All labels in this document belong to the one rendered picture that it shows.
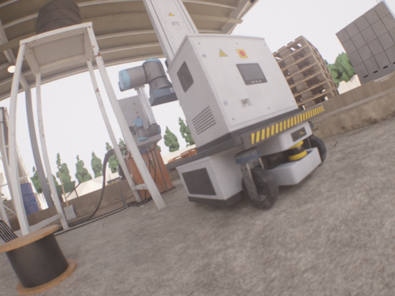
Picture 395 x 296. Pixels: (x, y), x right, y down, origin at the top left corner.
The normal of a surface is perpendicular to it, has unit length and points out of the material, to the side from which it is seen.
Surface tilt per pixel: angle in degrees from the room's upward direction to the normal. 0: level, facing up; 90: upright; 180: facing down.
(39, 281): 90
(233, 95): 90
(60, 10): 90
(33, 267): 90
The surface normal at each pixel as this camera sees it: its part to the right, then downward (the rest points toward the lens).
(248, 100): 0.40, -0.19
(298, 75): -0.73, 0.26
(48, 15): 0.14, -0.09
